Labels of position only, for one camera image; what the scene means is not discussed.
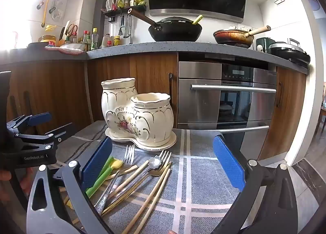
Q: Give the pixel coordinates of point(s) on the wooden base cabinet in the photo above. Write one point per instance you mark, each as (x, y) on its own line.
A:
(142, 81)

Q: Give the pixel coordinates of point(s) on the hanging metal ladle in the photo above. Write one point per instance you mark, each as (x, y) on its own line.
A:
(129, 26)

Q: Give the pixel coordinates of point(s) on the white plastic jug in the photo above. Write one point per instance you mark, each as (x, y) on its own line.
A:
(105, 41)

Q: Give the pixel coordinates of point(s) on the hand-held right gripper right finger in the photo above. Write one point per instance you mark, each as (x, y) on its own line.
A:
(229, 165)

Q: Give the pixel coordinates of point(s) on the flower-shaped metal spoon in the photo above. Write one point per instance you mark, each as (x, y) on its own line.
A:
(155, 160)

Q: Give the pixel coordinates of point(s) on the metal fork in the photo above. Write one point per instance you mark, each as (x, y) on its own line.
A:
(129, 153)
(165, 157)

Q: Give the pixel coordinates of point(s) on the brown frying pan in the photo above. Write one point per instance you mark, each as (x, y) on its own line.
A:
(231, 36)

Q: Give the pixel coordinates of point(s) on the white seasoning bag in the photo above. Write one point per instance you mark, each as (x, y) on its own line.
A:
(109, 4)

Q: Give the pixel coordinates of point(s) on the grey speckled countertop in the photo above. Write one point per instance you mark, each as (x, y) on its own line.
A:
(152, 46)

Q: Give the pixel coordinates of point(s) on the black tray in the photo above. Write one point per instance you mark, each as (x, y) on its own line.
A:
(35, 44)

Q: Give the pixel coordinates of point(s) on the cream ceramic drip tray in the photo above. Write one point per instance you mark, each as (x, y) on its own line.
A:
(163, 144)

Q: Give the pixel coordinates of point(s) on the dark green appliance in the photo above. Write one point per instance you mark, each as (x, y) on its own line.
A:
(263, 44)

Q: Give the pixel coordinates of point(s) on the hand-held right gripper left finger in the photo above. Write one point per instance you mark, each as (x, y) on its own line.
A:
(98, 162)

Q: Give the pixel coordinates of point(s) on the yellow-green seasoning bag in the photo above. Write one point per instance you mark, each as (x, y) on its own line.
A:
(119, 2)

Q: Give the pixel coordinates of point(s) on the hanging metal kitchen tool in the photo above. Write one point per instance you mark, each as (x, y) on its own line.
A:
(121, 27)

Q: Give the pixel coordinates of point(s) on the pink-trimmed white cloth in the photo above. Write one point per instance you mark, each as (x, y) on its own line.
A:
(68, 50)

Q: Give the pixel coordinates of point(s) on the cream floral ceramic utensil holder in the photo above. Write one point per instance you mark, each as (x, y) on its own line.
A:
(119, 111)

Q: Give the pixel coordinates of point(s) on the yellow-capped oil bottle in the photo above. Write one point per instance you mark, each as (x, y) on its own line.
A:
(94, 39)

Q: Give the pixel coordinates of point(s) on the amber glass jar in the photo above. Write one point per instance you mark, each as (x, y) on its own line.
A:
(48, 39)

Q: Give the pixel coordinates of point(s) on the small spice jar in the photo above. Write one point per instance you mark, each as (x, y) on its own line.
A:
(133, 2)

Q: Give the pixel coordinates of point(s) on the red-capped sauce bottle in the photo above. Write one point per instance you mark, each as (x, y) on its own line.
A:
(87, 38)

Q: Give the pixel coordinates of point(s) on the yellow plastic clip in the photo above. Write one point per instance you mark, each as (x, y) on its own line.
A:
(50, 28)

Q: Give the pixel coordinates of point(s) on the wooden chopstick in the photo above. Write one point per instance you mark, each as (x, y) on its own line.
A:
(146, 199)
(132, 175)
(150, 203)

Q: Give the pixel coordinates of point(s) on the yellow-lidded jar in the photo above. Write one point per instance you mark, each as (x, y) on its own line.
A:
(116, 41)

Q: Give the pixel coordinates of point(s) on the yellow-green spatula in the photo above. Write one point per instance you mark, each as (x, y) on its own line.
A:
(197, 19)

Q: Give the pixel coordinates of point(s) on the dark-lidded spice jar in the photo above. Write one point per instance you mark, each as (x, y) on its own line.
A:
(126, 1)

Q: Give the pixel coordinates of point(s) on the gold metal spoon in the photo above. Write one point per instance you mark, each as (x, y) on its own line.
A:
(156, 172)

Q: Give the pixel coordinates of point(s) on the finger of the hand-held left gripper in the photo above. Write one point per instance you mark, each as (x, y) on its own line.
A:
(58, 132)
(39, 118)

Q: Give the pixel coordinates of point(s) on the black wall spice shelf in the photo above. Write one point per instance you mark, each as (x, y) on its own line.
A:
(122, 10)

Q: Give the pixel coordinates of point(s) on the grey plaid tablecloth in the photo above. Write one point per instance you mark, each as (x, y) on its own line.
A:
(203, 185)

